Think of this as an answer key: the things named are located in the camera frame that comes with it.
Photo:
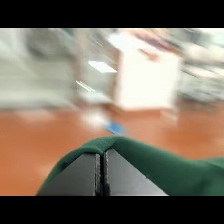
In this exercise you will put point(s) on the dark green garment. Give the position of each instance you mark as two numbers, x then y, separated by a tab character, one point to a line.
173	166

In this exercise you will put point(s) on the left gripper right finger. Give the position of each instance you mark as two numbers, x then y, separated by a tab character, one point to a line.
128	178

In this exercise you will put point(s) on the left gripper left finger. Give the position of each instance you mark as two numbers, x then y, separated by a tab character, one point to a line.
78	176

